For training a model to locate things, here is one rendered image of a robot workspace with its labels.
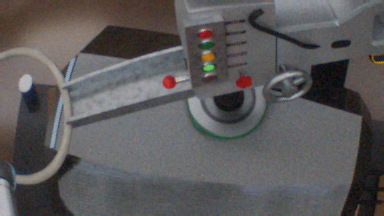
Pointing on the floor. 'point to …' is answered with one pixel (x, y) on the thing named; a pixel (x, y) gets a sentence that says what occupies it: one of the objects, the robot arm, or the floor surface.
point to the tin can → (27, 88)
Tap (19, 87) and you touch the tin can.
